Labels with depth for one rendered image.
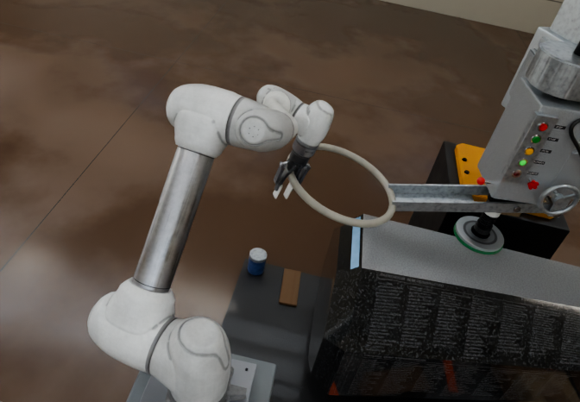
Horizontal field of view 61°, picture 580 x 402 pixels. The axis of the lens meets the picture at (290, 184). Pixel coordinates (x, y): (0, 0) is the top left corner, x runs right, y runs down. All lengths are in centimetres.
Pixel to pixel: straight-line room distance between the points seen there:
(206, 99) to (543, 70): 114
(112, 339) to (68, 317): 141
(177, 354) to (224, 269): 169
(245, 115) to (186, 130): 16
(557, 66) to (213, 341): 137
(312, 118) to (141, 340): 92
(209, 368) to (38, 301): 171
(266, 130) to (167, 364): 62
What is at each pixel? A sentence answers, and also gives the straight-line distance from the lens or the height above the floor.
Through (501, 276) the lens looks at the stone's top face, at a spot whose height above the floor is 80.
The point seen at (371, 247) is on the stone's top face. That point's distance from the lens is 209.
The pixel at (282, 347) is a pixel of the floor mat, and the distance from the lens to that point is 265.
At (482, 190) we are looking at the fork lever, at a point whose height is 103.
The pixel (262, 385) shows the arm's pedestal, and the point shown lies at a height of 80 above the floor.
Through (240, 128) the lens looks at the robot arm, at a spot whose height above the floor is 155.
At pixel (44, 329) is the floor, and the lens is 277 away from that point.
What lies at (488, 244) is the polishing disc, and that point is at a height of 83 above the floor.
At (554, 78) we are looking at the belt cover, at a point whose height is 161.
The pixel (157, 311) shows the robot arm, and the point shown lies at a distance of 134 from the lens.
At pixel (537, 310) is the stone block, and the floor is 78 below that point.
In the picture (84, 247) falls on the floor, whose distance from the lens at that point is 309.
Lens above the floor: 221
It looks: 38 degrees down
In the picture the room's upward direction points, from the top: 12 degrees clockwise
